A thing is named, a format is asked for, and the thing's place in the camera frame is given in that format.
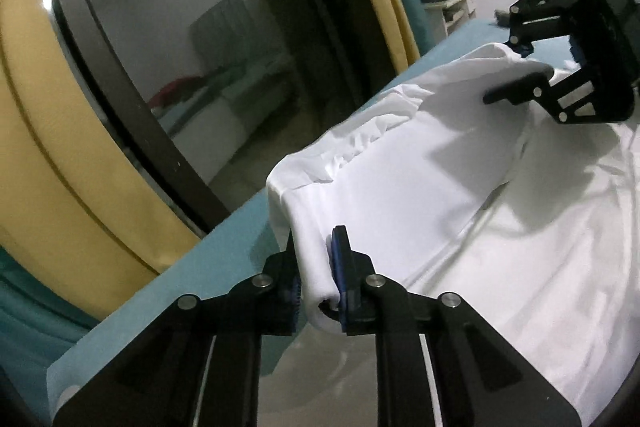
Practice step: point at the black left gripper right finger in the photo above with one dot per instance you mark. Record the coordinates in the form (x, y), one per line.
(438, 362)

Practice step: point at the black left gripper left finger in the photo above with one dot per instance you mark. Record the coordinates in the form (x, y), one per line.
(198, 362)

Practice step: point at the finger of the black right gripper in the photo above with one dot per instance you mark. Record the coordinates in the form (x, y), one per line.
(531, 21)
(590, 95)

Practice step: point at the white large garment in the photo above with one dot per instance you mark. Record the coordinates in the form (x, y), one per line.
(534, 224)

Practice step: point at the white desk shelf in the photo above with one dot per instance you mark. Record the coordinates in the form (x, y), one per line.
(446, 16)

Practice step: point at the teal cartoon bed sheet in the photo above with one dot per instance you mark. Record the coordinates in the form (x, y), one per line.
(200, 266)

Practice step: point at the teal curtain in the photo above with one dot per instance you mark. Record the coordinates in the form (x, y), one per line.
(30, 316)

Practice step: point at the yellow curtain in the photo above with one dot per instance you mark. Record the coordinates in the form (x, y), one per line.
(75, 156)

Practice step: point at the dark glass window door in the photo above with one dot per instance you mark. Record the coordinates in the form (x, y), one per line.
(197, 91)

